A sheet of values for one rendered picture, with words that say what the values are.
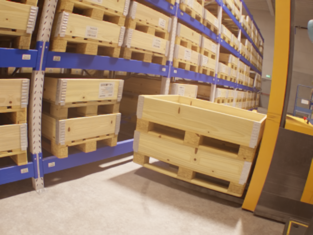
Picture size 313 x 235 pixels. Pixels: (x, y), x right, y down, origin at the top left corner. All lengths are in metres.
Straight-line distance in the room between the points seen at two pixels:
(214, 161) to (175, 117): 0.52
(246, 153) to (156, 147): 0.88
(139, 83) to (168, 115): 1.54
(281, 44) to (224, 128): 0.90
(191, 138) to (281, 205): 1.08
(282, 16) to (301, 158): 1.19
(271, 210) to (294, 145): 0.62
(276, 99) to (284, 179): 0.67
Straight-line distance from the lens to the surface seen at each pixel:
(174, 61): 3.32
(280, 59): 1.97
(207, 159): 2.09
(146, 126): 2.33
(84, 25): 2.05
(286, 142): 1.92
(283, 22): 2.04
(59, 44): 1.89
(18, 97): 1.77
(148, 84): 3.56
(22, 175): 1.97
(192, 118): 2.08
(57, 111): 1.98
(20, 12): 1.76
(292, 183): 2.02
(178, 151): 2.19
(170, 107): 2.17
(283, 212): 2.13
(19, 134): 1.83
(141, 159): 2.44
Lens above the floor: 1.07
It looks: 11 degrees down
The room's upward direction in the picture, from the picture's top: 8 degrees clockwise
